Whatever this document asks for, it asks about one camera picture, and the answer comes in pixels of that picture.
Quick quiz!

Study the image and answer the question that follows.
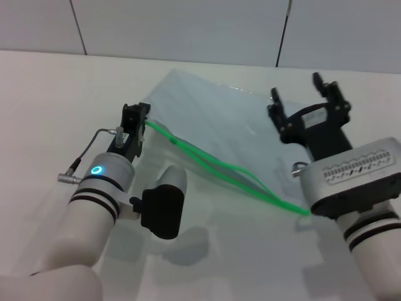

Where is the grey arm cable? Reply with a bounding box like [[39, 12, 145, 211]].
[[57, 126, 125, 183], [290, 161, 310, 179]]

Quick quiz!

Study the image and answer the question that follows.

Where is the clear green-zip document bag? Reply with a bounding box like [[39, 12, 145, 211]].
[[137, 68, 317, 217]]

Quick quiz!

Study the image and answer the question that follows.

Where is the grey left arm cable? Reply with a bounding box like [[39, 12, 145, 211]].
[[57, 126, 125, 183]]

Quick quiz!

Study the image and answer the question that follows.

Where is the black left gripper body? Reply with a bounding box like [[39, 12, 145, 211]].
[[106, 103, 143, 163]]

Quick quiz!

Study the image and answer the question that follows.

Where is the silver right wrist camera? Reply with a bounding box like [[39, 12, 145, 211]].
[[299, 137, 401, 220]]

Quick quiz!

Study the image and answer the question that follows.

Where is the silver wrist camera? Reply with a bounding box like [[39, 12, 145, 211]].
[[299, 137, 401, 220], [117, 164, 188, 241]]

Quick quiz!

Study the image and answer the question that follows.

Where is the grey right arm cable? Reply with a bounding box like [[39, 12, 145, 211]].
[[290, 161, 310, 179]]

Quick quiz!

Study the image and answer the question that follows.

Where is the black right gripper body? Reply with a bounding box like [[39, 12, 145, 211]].
[[291, 103, 355, 164]]

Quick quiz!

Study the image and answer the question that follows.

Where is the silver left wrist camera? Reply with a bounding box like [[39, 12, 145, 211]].
[[117, 164, 188, 241]]

